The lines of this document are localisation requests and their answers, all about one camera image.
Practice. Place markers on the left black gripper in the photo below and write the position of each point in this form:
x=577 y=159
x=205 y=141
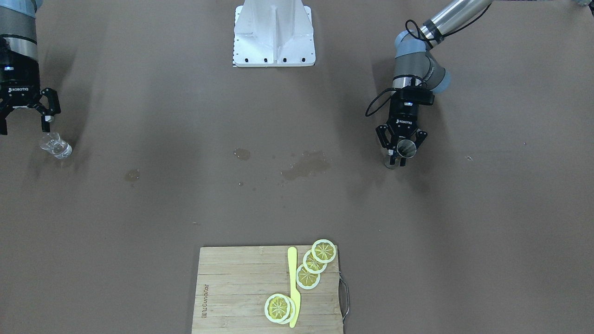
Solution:
x=404 y=117

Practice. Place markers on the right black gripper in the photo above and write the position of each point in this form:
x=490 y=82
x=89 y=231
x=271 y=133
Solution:
x=18 y=78

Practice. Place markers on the steel jigger measuring cup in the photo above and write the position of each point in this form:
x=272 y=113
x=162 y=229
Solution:
x=398 y=156

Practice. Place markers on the clear glass shaker cup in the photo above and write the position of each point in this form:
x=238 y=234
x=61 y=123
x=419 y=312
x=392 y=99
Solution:
x=53 y=144

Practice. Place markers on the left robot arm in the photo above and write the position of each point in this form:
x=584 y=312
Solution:
x=418 y=77

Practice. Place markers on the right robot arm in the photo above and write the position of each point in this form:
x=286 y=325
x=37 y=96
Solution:
x=18 y=29

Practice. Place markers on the yellow plastic knife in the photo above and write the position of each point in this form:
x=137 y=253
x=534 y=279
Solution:
x=294 y=292

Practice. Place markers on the lemon slice by knife tip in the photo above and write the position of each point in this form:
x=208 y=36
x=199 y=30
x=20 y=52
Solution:
x=280 y=309

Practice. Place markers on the wooden cutting board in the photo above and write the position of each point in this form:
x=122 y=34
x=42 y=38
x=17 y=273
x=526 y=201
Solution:
x=234 y=282

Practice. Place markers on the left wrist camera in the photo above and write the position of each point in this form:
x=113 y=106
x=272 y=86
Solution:
x=415 y=95

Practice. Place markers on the lemon slice near handle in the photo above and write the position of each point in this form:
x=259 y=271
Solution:
x=324 y=251

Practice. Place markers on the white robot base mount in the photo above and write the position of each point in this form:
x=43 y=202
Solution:
x=273 y=33

